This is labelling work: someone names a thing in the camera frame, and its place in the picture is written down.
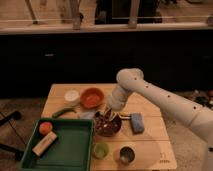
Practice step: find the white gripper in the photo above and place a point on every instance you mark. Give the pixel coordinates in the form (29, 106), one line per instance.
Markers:
(116, 101)

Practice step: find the dark grapes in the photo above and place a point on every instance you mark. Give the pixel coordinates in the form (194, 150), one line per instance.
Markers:
(102, 124)

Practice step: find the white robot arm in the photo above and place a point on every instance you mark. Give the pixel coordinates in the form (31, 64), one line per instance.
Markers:
(198, 118)

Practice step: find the purple bowl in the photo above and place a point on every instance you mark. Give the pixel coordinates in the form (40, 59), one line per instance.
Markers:
(109, 133)

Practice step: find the orange bowl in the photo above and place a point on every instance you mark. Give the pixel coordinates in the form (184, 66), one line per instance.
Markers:
(91, 98)

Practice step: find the pale blue cloth piece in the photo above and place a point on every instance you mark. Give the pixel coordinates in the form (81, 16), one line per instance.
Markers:
(87, 115)

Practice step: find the blue sponge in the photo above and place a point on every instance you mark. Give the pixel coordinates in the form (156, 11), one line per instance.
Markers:
(137, 123)

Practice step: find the wooden table board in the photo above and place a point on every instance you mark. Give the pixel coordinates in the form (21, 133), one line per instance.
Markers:
(153, 150)

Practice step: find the green small cup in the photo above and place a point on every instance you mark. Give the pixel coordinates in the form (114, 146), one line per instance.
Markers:
(100, 150)

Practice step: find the metal cup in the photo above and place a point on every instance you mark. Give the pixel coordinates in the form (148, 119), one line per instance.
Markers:
(126, 155)

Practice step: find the green cucumber toy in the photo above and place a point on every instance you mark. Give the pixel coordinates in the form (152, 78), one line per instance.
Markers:
(63, 111)

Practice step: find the green plastic tray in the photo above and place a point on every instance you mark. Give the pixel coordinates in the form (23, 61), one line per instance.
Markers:
(71, 151)

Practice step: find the wooden block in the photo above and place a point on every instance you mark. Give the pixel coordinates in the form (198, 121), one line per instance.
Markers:
(44, 143)

